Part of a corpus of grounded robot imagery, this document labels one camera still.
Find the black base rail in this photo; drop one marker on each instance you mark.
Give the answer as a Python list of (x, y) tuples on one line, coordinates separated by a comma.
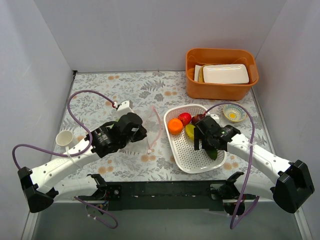
[(212, 195)]

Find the white rectangular plate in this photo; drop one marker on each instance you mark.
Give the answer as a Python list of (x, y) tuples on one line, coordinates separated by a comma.
[(226, 74)]

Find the small patterned bowl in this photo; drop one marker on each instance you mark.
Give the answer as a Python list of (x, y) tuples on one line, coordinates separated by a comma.
[(234, 113)]

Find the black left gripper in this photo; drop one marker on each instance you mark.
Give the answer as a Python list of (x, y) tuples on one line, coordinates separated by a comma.
[(139, 130)]

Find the orange fruit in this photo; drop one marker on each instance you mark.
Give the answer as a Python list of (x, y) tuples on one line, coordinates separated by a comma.
[(175, 126)]

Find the dark green avocado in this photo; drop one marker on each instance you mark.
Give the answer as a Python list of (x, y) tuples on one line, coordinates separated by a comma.
[(212, 154)]

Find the dark purple fruit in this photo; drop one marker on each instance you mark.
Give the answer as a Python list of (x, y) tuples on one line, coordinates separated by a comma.
[(195, 119)]

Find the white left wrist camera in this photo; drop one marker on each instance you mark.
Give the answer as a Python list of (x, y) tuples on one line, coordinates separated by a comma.
[(124, 107)]

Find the yellow plate in tub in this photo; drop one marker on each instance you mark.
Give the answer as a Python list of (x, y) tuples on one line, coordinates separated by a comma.
[(198, 72)]

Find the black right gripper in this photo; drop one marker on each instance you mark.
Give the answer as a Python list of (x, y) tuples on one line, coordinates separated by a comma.
[(200, 137)]

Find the red strawberry fruit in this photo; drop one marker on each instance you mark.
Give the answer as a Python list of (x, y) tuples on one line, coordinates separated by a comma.
[(185, 118)]

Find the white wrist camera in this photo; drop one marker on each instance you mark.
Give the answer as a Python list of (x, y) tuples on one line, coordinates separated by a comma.
[(124, 107), (214, 116)]

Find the yellow star fruit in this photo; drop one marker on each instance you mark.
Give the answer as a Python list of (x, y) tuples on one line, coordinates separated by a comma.
[(190, 131)]

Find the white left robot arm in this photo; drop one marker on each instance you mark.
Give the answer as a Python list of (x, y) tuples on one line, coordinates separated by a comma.
[(45, 184)]

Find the clear zip top bag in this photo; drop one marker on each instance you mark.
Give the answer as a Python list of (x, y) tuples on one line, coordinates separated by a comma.
[(152, 123)]

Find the orange plastic tub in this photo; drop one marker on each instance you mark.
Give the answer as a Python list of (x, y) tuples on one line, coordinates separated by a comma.
[(218, 56)]

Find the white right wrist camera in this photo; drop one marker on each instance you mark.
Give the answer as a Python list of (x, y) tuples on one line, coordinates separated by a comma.
[(214, 116)]

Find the white cup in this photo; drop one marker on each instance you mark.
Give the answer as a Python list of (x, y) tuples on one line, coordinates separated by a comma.
[(65, 139)]

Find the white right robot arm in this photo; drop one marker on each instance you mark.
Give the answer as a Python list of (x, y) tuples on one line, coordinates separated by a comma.
[(289, 183)]

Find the floral table mat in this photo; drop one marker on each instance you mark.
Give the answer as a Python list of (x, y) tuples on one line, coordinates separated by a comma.
[(91, 107)]

